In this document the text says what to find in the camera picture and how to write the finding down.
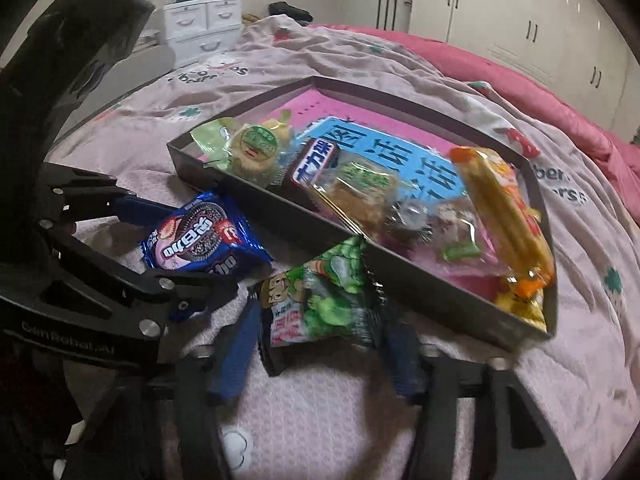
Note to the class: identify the dark clothes pile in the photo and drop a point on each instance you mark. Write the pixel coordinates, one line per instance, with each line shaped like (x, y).
(287, 10)

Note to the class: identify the blue cookie packet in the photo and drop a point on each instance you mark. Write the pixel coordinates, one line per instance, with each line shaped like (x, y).
(200, 240)

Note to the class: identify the pink and blue book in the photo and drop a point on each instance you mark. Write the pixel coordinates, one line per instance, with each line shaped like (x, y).
(390, 160)

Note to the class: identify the clear brown cake packet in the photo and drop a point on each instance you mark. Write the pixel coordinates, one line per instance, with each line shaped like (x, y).
(357, 195)

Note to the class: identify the pale yellow pastry packet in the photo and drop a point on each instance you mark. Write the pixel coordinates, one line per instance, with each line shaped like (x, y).
(279, 130)

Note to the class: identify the white wardrobe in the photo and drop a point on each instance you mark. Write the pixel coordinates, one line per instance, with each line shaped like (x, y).
(500, 10)

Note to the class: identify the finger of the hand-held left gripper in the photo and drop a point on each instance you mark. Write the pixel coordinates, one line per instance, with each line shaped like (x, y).
(190, 290)
(127, 210)

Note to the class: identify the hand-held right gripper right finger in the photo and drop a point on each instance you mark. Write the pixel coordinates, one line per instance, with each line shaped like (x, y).
(405, 365)

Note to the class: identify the orange and yellow snack packet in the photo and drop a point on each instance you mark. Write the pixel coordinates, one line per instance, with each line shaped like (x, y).
(505, 220)

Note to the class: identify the round cake packet green label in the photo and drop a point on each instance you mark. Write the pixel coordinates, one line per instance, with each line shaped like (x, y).
(255, 152)

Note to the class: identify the pink quilt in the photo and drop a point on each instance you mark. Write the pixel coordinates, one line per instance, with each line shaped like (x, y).
(475, 65)

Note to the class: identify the white drawer box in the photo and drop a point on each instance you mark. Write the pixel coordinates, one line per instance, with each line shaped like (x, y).
(200, 25)

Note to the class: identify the clear nougat packet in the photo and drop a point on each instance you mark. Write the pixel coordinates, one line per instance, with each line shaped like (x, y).
(450, 230)

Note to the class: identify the small dark chocolate packet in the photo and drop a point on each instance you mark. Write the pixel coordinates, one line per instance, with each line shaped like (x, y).
(407, 220)

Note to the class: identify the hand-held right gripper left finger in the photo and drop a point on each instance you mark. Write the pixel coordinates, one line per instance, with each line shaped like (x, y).
(232, 360)

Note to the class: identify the green pea snack packet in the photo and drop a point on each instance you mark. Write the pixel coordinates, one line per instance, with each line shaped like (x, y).
(325, 305)

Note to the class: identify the dark chocolate bar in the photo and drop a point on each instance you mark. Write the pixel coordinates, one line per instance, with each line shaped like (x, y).
(312, 167)

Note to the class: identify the long yellow-green snack packet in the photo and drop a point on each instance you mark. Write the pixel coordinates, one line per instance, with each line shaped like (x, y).
(520, 310)

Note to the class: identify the dark shallow box tray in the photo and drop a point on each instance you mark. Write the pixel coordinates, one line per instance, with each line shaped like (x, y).
(300, 220)

